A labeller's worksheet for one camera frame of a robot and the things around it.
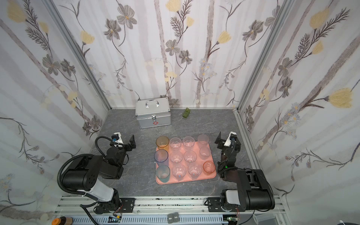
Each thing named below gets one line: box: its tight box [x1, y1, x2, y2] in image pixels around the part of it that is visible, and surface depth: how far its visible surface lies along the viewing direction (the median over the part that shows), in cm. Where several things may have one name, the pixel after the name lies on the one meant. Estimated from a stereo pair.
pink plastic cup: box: [202, 160, 216, 176], surface depth 87 cm
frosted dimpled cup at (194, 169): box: [187, 162, 203, 180], surface depth 86 cm
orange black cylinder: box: [51, 216, 74, 225], surface depth 65 cm
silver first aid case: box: [135, 97, 172, 129], surface depth 103 cm
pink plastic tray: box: [155, 141, 217, 184], surface depth 87 cm
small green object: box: [182, 107, 191, 119], surface depth 117 cm
